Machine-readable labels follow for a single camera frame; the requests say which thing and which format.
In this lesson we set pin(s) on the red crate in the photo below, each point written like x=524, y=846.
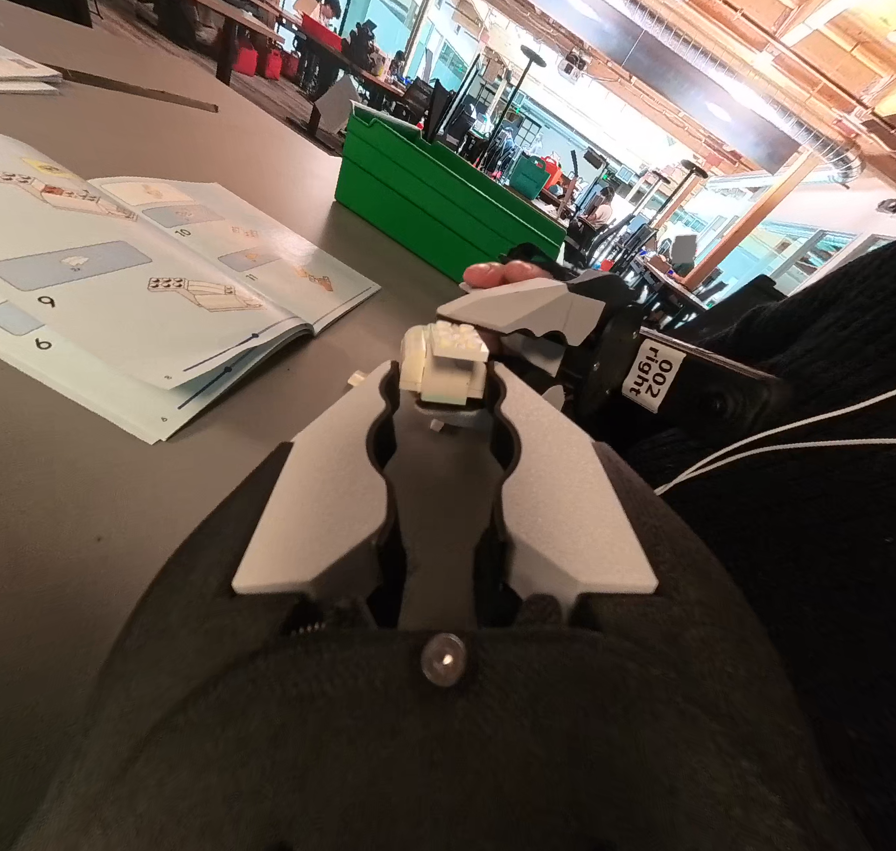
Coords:
x=322, y=33

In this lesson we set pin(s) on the pale blue instruction booklet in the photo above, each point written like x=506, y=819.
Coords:
x=140, y=291

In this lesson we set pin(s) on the person's right hand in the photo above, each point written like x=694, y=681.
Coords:
x=504, y=271

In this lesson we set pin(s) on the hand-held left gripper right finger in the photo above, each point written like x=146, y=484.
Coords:
x=574, y=508

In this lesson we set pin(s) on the red bag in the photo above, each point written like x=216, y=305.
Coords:
x=246, y=59

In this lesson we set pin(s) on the white paper stack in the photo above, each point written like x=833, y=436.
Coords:
x=24, y=71

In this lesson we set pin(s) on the long wooden table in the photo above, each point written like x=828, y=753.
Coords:
x=210, y=4

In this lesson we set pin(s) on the green plastic bin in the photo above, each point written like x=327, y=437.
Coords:
x=434, y=200

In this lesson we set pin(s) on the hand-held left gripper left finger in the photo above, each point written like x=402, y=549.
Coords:
x=315, y=508

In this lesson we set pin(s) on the white toy brick assembly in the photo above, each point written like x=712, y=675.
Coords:
x=444, y=368

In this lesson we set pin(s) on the white cardboard sheet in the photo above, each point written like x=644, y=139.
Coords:
x=336, y=102

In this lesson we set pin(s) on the wooden stick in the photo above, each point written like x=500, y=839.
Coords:
x=140, y=89

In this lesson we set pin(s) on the person's torso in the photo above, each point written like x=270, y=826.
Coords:
x=805, y=655

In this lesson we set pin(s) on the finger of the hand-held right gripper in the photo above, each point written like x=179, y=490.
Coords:
x=518, y=305
x=462, y=418

